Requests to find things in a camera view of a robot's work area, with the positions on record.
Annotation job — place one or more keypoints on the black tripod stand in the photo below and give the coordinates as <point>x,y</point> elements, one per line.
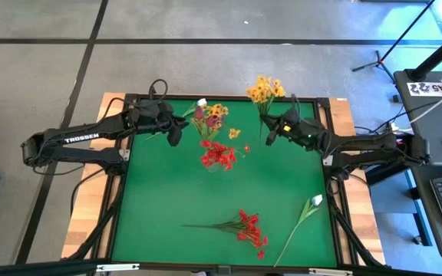
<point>379,60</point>

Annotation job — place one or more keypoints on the long silver metal bracket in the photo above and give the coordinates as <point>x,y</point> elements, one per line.
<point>330,271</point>
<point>117,267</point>

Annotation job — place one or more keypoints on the black aluminium table frame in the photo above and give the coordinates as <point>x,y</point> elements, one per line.
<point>225,96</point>

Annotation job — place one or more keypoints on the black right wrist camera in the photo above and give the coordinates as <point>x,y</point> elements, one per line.
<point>292,115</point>

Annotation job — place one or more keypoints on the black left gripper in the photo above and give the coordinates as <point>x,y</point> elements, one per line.
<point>156,122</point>

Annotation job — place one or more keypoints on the red artificial flower bunch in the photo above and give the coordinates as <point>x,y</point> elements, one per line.
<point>217,153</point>
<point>249,226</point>

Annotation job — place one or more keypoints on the blue frame leg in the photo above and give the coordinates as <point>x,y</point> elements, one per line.
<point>418,214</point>

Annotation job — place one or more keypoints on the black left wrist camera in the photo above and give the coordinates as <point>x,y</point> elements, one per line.
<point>150,108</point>

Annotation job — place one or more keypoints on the small silver metal bracket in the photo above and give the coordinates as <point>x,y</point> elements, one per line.
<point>124,155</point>
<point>327,160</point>

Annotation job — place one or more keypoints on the white artificial tulip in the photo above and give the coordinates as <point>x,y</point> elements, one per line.
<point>316,199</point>
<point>202,102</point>

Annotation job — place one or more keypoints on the thick black pole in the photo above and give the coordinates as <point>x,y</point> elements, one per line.
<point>436,57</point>

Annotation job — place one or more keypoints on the single yellow flower sprig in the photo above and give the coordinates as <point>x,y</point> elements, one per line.
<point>233,133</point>

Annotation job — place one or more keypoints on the white power strip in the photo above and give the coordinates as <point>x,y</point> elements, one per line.
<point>397,127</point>

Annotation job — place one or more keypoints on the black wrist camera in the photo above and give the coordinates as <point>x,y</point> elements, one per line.
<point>150,108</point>
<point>292,115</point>

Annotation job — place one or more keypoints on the pink artificial tulip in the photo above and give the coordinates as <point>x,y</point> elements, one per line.
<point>213,121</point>
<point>199,113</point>

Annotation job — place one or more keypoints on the black desk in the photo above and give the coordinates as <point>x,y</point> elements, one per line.
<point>428,153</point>

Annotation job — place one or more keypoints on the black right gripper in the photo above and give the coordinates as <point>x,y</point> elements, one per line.
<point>295,133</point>

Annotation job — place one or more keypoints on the yellow artificial flower bunch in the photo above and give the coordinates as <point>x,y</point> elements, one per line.
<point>263,92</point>
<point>216,111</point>

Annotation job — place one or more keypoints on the clear glass vase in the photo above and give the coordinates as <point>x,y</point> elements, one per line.
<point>213,168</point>

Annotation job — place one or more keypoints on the green table mat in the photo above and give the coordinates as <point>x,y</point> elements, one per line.
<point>167,211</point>

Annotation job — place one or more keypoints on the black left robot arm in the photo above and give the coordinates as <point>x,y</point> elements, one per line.
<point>83,136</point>

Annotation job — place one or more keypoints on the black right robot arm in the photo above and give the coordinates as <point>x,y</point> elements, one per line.
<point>359,143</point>

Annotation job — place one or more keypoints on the white paper label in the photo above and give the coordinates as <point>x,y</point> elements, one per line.
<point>420,89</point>

